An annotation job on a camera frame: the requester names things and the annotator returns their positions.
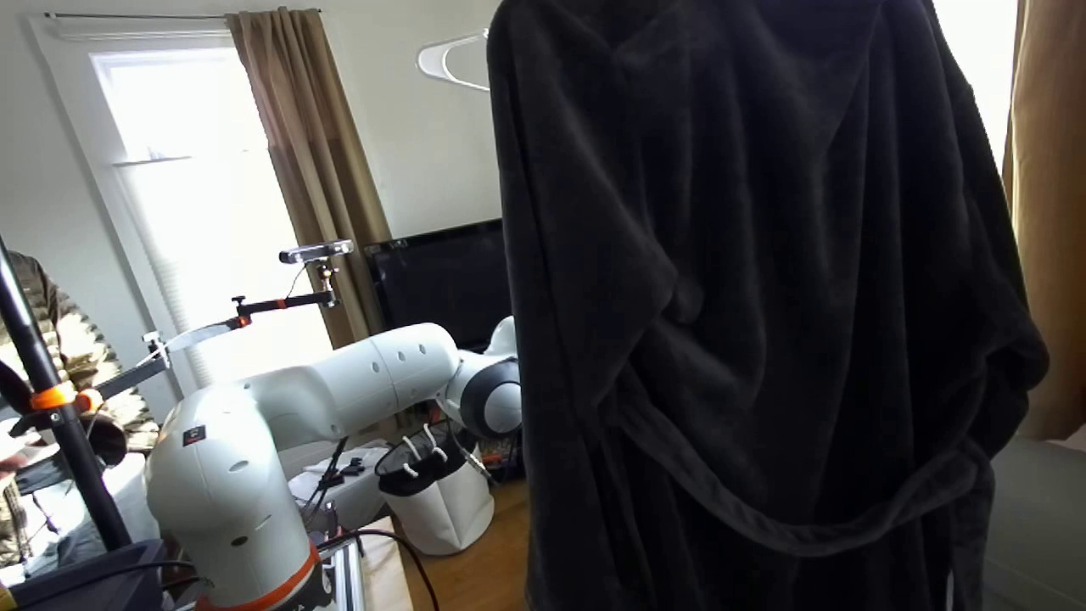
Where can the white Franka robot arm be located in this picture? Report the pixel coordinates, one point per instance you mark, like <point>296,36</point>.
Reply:
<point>224,486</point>

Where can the black flat television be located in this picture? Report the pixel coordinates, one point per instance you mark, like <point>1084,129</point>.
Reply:
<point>442,284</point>

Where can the white basket with black rim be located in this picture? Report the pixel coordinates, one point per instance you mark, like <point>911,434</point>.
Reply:
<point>445,504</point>

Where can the dark plush bathrobe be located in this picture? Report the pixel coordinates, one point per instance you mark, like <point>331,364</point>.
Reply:
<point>769,293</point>

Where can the black game controller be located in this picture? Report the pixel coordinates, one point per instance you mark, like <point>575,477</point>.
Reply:
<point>343,467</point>

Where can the white plastic clothes hanger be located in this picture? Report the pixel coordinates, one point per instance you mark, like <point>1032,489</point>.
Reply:
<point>445,65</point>

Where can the black rod with red ends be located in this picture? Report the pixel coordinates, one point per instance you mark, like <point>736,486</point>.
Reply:
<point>283,304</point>

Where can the brown window curtain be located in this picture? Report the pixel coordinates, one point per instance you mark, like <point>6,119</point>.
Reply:
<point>308,123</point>

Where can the tan window curtain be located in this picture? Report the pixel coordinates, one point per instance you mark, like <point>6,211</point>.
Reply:
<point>1052,225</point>

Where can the grey upholstered sofa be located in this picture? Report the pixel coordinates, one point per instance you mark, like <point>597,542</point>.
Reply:
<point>1041,529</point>

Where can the small camera on tripod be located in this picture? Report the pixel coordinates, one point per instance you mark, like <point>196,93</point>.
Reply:
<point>314,253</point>

